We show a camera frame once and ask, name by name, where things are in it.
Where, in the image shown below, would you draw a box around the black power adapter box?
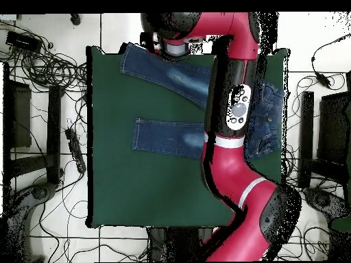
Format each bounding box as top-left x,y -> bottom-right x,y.
5,30 -> 43,53

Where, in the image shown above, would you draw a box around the dark green table cloth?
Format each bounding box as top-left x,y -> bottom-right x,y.
86,46 -> 290,229

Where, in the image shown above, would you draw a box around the black cable tangle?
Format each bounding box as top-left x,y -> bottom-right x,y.
8,40 -> 88,92

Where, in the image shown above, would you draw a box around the blue denim jeans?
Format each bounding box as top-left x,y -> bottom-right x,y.
119,42 -> 286,162

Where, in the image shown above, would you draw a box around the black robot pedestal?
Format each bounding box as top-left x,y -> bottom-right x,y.
146,227 -> 215,262

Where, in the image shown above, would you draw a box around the black power strip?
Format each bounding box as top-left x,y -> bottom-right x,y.
64,127 -> 87,174

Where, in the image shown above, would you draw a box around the black cable with inline adapter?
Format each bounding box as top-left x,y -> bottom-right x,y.
311,34 -> 351,89

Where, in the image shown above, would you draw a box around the black flat box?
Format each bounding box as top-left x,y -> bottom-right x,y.
317,91 -> 351,166
2,78 -> 33,149

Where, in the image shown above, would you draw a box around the black upright bar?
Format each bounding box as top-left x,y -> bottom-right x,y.
298,91 -> 315,189
45,86 -> 63,185

